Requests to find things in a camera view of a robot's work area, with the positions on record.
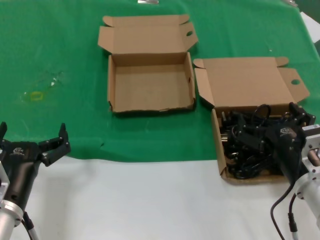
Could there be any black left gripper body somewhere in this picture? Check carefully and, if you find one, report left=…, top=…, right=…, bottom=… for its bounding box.
left=0, top=140, right=44, bottom=210

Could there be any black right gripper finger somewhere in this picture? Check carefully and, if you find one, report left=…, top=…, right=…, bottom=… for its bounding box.
left=236, top=116, right=267, bottom=151
left=288, top=101, right=316, bottom=127

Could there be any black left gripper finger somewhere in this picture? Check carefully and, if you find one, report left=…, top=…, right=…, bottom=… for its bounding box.
left=0, top=121, right=8, bottom=146
left=37, top=122, right=72, bottom=168

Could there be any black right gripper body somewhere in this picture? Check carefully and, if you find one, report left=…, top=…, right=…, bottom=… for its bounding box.
left=263, top=124, right=307, bottom=187

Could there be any cardboard box with torn edge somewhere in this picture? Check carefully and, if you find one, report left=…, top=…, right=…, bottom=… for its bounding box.
left=97, top=14, right=200, bottom=115

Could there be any white paper sheet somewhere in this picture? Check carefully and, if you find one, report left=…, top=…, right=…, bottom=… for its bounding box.
left=299, top=11, right=320, bottom=43

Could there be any green tablecloth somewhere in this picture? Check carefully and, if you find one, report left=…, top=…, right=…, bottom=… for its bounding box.
left=0, top=0, right=320, bottom=165

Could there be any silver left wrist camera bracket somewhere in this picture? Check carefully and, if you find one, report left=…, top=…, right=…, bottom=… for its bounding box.
left=0, top=159, right=11, bottom=201

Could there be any cardboard box holding cables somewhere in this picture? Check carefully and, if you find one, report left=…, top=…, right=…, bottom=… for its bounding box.
left=193, top=56, right=311, bottom=186

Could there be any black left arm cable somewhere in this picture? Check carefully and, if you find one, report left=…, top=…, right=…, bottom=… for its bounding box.
left=21, top=211, right=40, bottom=240

